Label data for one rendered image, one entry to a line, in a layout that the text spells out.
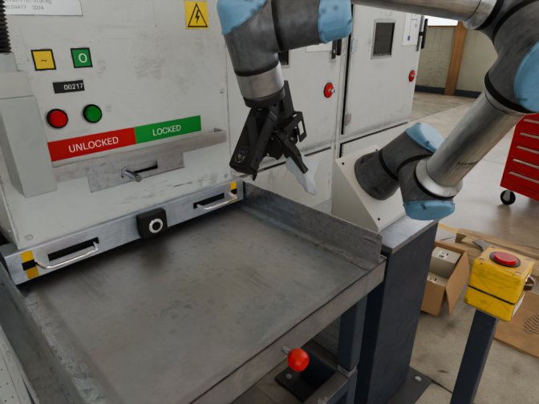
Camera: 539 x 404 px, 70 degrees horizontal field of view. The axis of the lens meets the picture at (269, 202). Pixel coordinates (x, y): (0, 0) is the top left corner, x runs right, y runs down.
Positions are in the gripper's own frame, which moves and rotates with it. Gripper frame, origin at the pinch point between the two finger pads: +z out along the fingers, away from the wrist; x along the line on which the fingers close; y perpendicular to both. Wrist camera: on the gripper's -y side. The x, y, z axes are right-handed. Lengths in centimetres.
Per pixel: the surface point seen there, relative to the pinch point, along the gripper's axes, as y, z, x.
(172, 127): -0.9, -11.9, 24.8
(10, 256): -39.1, -8.0, 29.3
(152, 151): -9.4, -11.5, 22.1
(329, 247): 2.2, 15.8, -7.2
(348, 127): 91, 43, 35
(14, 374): -54, 35, 59
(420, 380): 29, 114, -19
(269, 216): 6.2, 16.4, 11.9
